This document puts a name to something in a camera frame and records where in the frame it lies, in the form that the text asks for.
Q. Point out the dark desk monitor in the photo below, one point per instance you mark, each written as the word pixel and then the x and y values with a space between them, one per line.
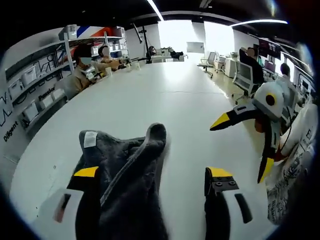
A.
pixel 271 48

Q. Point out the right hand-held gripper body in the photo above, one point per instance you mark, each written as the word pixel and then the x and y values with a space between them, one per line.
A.
pixel 280 100

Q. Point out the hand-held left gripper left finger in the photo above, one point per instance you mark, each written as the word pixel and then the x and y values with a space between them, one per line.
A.
pixel 85 212

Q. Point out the white storage shelf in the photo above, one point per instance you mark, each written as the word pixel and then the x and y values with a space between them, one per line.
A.
pixel 30 76

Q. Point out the white board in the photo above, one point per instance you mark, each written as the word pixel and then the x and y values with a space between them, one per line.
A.
pixel 195 47

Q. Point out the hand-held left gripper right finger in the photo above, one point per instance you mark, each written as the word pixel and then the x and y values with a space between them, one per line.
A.
pixel 220 215

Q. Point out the grey metal shelving rack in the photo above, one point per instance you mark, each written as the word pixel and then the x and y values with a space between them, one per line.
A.
pixel 105 37
pixel 37 85

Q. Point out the black tripod stand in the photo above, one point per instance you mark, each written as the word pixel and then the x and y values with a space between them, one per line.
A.
pixel 145 42

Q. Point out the white table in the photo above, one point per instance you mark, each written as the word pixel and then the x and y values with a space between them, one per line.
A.
pixel 155 100

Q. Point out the white cup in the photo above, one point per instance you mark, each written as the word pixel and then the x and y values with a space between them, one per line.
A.
pixel 109 71

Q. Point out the white mesh office chair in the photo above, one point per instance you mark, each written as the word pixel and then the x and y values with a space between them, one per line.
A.
pixel 246 75

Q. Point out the operator person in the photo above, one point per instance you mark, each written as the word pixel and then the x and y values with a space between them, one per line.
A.
pixel 295 155

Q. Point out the grey towel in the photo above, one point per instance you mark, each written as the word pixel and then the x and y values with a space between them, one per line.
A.
pixel 130 180

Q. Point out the person's right hand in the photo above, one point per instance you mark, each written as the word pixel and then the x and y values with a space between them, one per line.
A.
pixel 260 125

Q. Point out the ceiling light strip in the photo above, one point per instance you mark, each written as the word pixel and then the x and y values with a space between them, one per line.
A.
pixel 155 10
pixel 260 22

